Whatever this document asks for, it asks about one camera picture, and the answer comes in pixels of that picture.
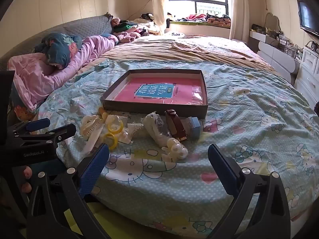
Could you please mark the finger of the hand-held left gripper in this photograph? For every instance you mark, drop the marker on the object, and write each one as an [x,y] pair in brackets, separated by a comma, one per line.
[57,132]
[37,125]

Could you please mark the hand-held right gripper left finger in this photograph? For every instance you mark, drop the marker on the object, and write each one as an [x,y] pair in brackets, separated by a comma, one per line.
[93,171]

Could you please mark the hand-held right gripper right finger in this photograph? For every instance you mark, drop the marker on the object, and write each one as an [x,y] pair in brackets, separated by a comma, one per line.
[224,169]

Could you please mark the cream hair claw clip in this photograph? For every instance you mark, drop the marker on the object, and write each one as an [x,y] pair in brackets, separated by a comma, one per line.
[89,125]

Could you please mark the bagged yellow bangles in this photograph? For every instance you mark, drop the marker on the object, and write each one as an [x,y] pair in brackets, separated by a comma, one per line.
[113,129]

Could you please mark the small blue box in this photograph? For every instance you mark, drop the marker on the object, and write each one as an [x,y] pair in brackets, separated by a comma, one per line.
[195,128]

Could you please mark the clear flower hair clip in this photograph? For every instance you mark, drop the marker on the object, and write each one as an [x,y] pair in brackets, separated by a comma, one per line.
[177,150]

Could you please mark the white bag with dark item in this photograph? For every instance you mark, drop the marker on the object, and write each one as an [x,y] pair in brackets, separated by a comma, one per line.
[154,127]

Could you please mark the shallow cardboard box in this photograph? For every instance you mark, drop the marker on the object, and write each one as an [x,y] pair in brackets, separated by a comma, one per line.
[149,108]

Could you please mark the person's left hand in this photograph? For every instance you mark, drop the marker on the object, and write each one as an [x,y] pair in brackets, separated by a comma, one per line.
[26,173]

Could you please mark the pink quilt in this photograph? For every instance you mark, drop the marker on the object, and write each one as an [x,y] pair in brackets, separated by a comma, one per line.
[37,79]

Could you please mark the cartoon cat printed bedsheet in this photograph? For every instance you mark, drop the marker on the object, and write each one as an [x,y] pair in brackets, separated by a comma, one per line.
[249,129]

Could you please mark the blue floral pillow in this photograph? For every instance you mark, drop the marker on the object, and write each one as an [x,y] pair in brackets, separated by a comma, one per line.
[58,52]

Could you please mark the pink book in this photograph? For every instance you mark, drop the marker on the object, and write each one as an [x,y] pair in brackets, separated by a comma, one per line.
[174,92]

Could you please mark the grey quilted headboard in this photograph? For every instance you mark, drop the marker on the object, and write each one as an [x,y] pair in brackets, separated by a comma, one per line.
[84,26]

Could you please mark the white rounded low cabinet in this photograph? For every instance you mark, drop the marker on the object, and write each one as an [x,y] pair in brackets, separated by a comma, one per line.
[276,57]

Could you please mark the pile of clothes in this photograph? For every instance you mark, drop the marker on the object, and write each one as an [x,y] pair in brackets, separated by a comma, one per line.
[129,29]

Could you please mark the white dresser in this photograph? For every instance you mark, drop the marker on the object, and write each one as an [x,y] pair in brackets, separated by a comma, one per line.
[309,74]

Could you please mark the tan blanket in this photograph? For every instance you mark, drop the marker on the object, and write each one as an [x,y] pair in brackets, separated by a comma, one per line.
[162,49]

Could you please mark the row of cosmetics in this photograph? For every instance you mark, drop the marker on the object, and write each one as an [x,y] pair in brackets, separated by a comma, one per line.
[279,41]

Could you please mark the clothes on window sill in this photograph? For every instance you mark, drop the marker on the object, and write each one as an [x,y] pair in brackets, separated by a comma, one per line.
[199,18]

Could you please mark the vanity mirror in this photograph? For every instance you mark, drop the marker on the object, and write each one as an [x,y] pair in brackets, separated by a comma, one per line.
[271,22]

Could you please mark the cream curtain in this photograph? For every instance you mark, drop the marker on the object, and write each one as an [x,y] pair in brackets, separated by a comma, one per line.
[239,10]
[159,5]

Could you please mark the flat screen television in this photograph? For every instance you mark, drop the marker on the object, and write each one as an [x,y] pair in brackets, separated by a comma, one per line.
[307,17]

